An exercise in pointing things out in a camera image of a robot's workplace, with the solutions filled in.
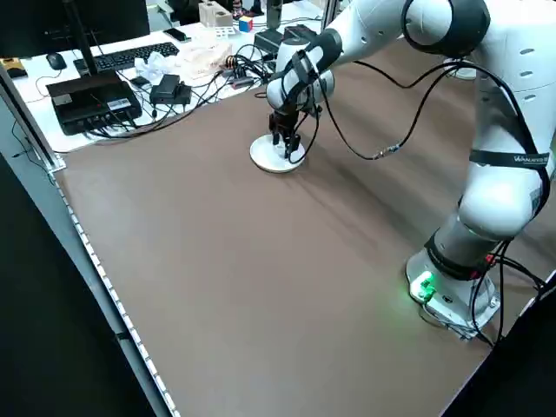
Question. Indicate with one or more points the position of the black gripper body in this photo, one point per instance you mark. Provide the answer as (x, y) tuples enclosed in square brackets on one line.
[(284, 121)]

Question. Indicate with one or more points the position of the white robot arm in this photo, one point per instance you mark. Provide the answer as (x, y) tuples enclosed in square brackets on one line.
[(499, 108)]

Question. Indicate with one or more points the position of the black power supply box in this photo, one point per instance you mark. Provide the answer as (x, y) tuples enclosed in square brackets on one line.
[(267, 41), (302, 31)]

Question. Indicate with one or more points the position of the beige plastic packet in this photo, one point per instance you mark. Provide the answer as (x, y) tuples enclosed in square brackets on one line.
[(204, 58)]

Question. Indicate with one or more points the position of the coloured puzzle cube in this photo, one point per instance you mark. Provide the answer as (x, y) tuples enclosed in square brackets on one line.
[(246, 24)]

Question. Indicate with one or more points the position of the white card with dots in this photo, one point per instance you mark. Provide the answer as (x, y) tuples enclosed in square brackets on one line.
[(226, 32)]

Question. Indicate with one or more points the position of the black cylinder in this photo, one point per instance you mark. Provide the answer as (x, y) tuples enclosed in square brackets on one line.
[(274, 13)]

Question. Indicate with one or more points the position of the black power adapter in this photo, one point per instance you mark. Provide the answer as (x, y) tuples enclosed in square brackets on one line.
[(167, 89)]

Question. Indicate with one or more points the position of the wooden block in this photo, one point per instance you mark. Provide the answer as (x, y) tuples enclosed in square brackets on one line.
[(215, 14)]

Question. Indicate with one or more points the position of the black smartphone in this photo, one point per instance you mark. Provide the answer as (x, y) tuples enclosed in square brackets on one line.
[(176, 35)]

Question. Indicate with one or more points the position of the crumpled white paper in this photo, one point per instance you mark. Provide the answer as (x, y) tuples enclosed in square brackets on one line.
[(152, 65)]

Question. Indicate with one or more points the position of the black keyboard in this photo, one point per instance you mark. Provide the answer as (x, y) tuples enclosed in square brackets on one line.
[(126, 55)]

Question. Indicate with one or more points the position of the black flat electronics box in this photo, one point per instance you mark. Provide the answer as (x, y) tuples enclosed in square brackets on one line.
[(91, 104)]

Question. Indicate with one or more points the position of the black monitor stand pole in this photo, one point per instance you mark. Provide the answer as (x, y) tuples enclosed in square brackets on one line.
[(84, 39)]

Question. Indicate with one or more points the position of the black computer mouse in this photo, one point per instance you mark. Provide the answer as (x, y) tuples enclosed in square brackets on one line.
[(56, 61)]

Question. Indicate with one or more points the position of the black computer monitor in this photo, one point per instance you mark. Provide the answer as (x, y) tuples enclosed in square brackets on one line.
[(39, 26)]

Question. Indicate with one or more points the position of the yellow black tool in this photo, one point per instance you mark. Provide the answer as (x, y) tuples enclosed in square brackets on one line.
[(12, 67)]

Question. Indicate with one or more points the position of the aluminium frame post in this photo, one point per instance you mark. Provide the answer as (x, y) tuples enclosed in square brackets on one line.
[(330, 8)]

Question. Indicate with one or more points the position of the aluminium table edge rail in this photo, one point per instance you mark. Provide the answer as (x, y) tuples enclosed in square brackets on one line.
[(106, 282)]

